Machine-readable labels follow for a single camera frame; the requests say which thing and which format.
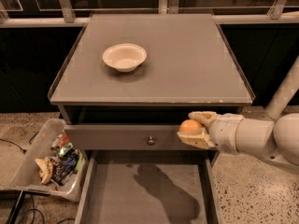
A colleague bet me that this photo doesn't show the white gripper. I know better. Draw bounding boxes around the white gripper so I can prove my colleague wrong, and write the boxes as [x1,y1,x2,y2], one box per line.
[177,111,244,154]

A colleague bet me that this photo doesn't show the orange fruit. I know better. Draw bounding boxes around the orange fruit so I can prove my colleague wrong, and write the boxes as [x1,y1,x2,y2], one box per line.
[179,119,203,133]

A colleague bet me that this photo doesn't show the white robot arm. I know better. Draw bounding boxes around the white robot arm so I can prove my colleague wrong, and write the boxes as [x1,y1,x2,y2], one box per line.
[178,58,299,175]

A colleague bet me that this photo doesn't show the round metal drawer knob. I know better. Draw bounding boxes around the round metal drawer knob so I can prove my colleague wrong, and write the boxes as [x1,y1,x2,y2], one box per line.
[147,136,156,146]

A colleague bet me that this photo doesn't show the grey drawer cabinet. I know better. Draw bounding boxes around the grey drawer cabinet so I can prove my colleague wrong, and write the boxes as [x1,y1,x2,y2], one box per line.
[47,13,257,224]

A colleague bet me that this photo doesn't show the grey open middle drawer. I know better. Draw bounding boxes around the grey open middle drawer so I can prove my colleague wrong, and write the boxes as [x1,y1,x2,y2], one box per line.
[75,150,222,224]

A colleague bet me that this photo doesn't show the grey top drawer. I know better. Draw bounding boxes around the grey top drawer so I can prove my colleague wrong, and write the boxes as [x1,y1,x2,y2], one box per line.
[64,123,236,151]

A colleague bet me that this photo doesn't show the white bowl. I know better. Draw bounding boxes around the white bowl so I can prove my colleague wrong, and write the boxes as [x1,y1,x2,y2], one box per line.
[102,43,147,73]

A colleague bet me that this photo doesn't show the dark blue snack bag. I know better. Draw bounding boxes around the dark blue snack bag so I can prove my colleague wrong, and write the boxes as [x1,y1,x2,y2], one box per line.
[51,154,78,186]

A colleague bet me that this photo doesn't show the red snack can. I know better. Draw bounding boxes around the red snack can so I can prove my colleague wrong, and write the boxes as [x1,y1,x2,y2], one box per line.
[50,133,69,150]

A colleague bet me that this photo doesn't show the clear plastic bin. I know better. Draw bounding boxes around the clear plastic bin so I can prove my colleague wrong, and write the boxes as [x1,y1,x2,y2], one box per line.
[0,119,88,202]

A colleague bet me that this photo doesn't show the tan snack packet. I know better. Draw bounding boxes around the tan snack packet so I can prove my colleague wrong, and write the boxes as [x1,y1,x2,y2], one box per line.
[35,159,53,185]

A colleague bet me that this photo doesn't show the black bar on floor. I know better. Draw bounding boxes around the black bar on floor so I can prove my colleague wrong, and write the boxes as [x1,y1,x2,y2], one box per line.
[6,190,25,224]

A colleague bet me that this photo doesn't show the metal window frame rail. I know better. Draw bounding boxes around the metal window frame rail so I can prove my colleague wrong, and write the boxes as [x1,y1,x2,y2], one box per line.
[1,0,299,28]

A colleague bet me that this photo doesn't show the black floor cable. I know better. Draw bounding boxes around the black floor cable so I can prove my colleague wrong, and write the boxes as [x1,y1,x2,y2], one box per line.
[0,131,40,155]

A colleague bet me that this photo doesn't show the blue floor cable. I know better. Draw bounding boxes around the blue floor cable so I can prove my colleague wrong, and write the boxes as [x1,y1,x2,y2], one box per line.
[17,194,76,224]

